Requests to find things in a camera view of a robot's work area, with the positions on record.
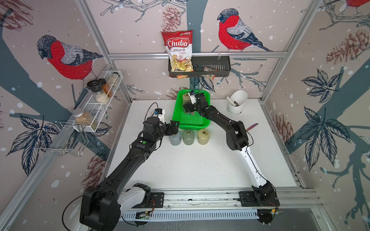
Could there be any grey-blue tea canister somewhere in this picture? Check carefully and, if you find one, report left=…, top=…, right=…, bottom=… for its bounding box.
left=169, top=131, right=182, bottom=146

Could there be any purple wooden spatula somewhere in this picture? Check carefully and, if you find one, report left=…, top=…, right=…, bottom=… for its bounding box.
left=246, top=123, right=259, bottom=131

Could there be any black wall basket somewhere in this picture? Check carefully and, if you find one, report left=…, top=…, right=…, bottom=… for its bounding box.
left=168, top=56, right=231, bottom=78

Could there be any orange spice bottle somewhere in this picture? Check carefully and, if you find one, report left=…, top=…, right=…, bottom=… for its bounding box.
left=98, top=79, right=113, bottom=98

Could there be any beige tea canister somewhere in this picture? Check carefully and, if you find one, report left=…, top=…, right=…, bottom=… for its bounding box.
left=198, top=129, right=210, bottom=145

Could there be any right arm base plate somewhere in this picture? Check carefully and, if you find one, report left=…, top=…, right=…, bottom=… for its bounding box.
left=237, top=191, right=280, bottom=207

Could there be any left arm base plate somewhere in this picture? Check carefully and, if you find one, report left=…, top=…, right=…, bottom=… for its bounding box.
left=144, top=192, right=164, bottom=208

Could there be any white wire spice rack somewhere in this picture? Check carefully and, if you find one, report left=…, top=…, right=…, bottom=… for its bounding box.
left=34, top=70, right=123, bottom=157

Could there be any black lid spice jar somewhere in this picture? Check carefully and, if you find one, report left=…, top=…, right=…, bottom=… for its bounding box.
left=87, top=80, right=109, bottom=105

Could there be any white utensil holder cup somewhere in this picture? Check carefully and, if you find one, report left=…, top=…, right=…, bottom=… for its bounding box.
left=226, top=90, right=248, bottom=115

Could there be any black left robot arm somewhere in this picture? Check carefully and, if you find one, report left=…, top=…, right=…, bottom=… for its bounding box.
left=80, top=116, right=180, bottom=231

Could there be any pale spice jar rear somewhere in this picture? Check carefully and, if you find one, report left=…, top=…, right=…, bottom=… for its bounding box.
left=108, top=72, right=120, bottom=88

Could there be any small snack packet in basket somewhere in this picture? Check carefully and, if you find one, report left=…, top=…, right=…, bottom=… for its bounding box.
left=202, top=66, right=217, bottom=80

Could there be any red cassava chips bag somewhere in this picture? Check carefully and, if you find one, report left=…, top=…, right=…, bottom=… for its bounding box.
left=161, top=30, right=194, bottom=73

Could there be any green tea canister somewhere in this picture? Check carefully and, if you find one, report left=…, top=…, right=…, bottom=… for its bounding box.
left=182, top=130, right=195, bottom=145
left=182, top=93, right=191, bottom=113

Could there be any green plastic basket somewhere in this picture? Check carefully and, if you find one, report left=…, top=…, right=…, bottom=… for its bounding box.
left=172, top=89, right=211, bottom=131

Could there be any silver lid spice jar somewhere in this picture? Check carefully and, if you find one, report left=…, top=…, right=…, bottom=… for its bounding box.
left=72, top=108, right=93, bottom=126

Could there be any clear plastic cup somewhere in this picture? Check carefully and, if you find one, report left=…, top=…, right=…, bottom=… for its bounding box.
left=151, top=108, right=163, bottom=116

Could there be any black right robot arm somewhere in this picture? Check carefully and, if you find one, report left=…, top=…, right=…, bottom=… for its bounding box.
left=183, top=90, right=280, bottom=208

